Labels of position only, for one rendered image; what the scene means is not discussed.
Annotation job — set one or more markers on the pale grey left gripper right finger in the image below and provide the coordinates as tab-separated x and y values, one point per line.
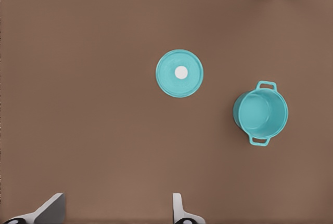
179	208

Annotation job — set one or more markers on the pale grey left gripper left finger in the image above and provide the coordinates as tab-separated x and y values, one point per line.
49	209

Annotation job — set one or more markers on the teal pot lid white knob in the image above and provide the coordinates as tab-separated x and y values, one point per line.
179	72

